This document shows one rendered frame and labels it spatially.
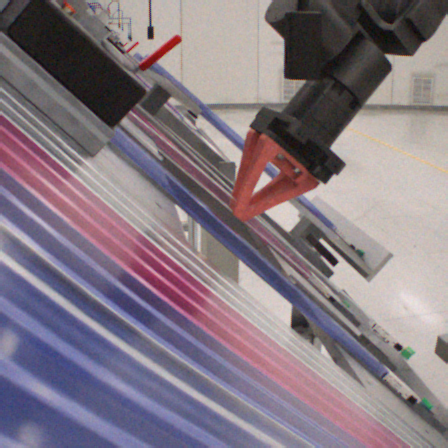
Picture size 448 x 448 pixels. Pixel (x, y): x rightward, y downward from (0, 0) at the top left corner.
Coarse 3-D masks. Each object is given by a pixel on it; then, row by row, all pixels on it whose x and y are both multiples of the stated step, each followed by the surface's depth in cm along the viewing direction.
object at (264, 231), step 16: (144, 128) 44; (160, 144) 45; (176, 160) 46; (192, 176) 46; (208, 176) 47; (224, 192) 48; (256, 224) 49; (272, 240) 50; (288, 256) 51; (304, 272) 52; (320, 272) 53; (336, 288) 54; (352, 304) 55; (368, 320) 56
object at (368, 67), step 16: (352, 48) 45; (368, 48) 44; (336, 64) 45; (352, 64) 44; (368, 64) 44; (384, 64) 45; (336, 80) 45; (352, 80) 45; (368, 80) 45; (368, 96) 46
